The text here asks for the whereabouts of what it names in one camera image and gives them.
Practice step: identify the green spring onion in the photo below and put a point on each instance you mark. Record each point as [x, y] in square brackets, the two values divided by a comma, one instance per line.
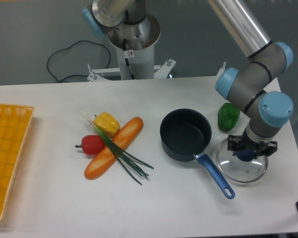
[119, 153]

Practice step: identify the yellow bell pepper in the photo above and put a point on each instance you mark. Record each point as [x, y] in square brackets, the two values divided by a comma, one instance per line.
[107, 123]

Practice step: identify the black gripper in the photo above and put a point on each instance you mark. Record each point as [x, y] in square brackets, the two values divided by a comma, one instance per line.
[237, 143]

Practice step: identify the green bell pepper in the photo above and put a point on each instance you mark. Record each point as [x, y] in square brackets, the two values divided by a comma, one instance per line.
[228, 116]

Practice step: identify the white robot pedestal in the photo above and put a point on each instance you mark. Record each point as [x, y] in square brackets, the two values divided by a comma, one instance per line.
[134, 46]

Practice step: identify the glass lid blue knob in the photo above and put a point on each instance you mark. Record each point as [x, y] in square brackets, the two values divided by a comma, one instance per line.
[237, 170]

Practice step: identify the dark saucepan blue handle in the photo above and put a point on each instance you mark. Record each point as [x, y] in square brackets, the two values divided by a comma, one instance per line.
[185, 134]

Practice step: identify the white pedestal base frame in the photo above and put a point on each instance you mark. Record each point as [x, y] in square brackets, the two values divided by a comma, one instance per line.
[106, 73]

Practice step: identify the yellow woven basket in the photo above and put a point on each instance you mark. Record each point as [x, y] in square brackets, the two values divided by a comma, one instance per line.
[14, 124]

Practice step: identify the orange baguette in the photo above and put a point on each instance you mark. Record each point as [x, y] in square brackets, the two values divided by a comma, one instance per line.
[114, 148]

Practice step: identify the red bell pepper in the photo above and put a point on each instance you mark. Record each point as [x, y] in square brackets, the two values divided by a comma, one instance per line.
[91, 144]

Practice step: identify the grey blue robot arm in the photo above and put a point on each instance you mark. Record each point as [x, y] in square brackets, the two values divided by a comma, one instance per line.
[245, 89]

